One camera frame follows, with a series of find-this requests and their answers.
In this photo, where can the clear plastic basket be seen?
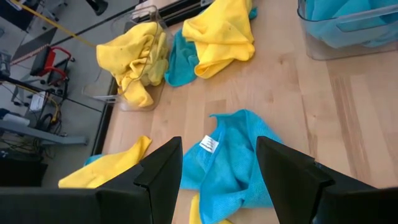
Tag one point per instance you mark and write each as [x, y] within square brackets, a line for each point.
[320, 53]
[140, 15]

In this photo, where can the black box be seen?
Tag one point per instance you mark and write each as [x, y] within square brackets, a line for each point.
[21, 171]

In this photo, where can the red and black cart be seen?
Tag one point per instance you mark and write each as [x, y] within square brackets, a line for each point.
[46, 62]

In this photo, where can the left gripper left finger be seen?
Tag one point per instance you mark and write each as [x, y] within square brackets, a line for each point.
[93, 205]

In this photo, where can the blue microfiber towel white label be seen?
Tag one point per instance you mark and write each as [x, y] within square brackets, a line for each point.
[236, 174]

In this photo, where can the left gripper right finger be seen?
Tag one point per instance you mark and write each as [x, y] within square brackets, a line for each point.
[311, 193]

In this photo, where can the grey shelf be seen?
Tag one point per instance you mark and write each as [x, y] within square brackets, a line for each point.
[37, 132]

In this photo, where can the yellow microfiber towel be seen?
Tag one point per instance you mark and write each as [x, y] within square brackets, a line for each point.
[102, 171]
[158, 62]
[217, 37]
[196, 214]
[124, 53]

